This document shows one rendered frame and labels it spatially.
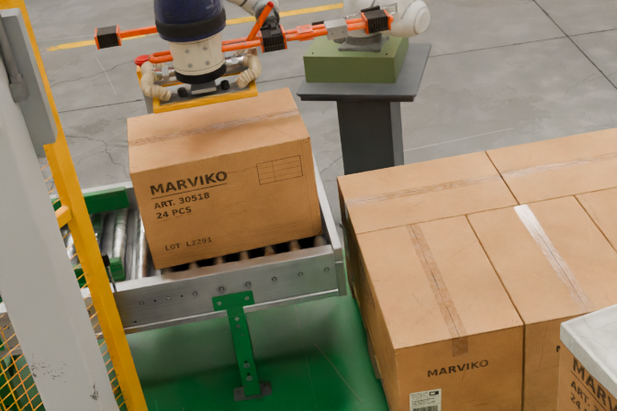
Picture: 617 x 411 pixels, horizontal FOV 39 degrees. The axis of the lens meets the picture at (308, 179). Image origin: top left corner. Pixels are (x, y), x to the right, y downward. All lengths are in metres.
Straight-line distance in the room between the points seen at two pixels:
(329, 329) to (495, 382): 0.92
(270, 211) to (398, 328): 0.64
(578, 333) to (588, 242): 1.08
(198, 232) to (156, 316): 0.32
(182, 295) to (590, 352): 1.50
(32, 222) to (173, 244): 1.17
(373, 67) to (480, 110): 1.46
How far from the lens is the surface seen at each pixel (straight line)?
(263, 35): 2.89
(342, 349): 3.42
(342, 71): 3.62
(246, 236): 3.03
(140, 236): 3.26
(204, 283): 2.94
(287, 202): 2.98
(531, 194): 3.24
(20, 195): 1.87
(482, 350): 2.71
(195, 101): 2.81
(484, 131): 4.73
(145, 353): 3.59
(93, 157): 5.04
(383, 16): 2.91
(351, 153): 3.85
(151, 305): 2.99
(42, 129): 1.97
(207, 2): 2.75
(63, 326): 2.06
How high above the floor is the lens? 2.35
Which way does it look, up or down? 32 degrees down
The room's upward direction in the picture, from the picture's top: 8 degrees counter-clockwise
